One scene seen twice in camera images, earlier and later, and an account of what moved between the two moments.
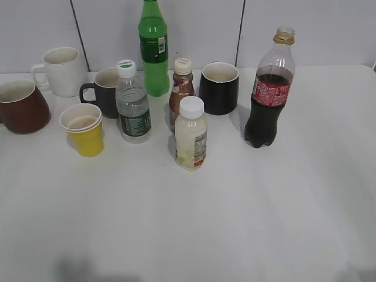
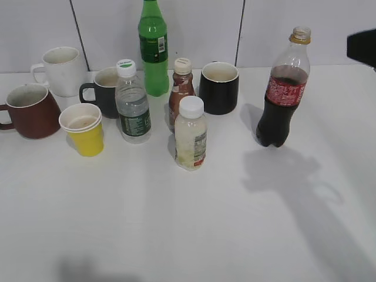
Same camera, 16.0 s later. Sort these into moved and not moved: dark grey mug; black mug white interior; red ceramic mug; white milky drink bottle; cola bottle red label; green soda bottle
Moved: red ceramic mug; cola bottle red label
Not moved: black mug white interior; white milky drink bottle; dark grey mug; green soda bottle
